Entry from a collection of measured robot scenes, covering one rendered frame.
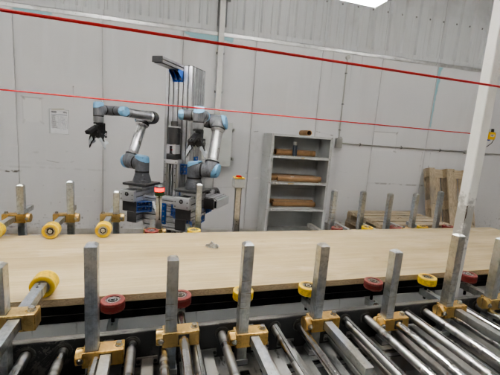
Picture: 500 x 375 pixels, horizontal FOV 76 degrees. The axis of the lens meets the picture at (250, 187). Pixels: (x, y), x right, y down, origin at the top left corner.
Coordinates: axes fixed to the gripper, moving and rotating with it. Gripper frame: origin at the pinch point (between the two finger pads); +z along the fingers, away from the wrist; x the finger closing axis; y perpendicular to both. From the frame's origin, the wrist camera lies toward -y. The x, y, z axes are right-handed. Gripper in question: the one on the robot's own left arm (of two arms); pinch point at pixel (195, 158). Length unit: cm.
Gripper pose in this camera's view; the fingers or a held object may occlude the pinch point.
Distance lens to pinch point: 224.6
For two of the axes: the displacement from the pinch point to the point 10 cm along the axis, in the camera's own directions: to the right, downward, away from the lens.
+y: 3.0, -1.3, 9.4
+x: -9.5, -1.2, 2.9
